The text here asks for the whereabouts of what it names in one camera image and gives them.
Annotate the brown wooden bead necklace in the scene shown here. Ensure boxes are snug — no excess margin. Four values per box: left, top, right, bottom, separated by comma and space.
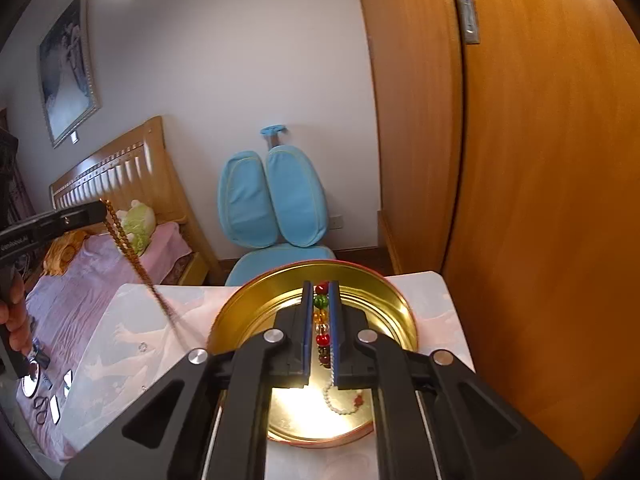
100, 199, 195, 352

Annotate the wooden wardrobe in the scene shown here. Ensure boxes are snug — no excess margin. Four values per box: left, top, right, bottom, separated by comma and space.
352, 0, 640, 463

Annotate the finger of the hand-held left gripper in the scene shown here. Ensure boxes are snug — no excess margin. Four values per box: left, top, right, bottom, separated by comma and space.
36, 201, 107, 242

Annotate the round gold tin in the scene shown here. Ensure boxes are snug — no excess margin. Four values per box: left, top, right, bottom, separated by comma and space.
206, 259, 418, 444

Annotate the colourful glass bead bracelet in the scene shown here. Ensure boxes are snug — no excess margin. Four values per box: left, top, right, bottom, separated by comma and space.
312, 282, 334, 367

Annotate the pink bed blanket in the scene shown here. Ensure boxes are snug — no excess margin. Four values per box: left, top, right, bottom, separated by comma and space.
21, 220, 195, 462

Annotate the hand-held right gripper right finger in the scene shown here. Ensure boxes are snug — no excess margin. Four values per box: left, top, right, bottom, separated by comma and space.
327, 279, 583, 480

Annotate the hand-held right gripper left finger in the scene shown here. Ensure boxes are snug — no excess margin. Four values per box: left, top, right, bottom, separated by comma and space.
60, 280, 313, 480

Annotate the white pearl bead bracelet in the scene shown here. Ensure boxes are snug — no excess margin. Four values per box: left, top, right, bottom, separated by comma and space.
321, 360, 367, 417

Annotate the small round mirror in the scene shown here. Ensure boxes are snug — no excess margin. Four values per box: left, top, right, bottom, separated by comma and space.
21, 362, 44, 399

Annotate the green cabbage plush toy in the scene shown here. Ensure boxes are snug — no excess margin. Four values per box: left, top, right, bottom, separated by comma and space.
119, 199, 157, 256

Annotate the person's left hand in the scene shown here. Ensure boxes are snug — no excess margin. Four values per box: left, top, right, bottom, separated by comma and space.
0, 269, 34, 356

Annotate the metal wardrobe door handle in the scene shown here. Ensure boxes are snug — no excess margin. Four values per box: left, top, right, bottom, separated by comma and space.
457, 0, 480, 45

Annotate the blue padded chair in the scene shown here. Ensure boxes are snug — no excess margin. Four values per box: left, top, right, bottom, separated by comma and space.
216, 124, 337, 287

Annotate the framed wall picture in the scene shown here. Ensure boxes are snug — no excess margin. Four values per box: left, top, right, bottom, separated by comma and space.
37, 0, 103, 149

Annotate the orange patterned cloth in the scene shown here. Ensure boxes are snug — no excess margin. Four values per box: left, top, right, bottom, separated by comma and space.
42, 232, 95, 277

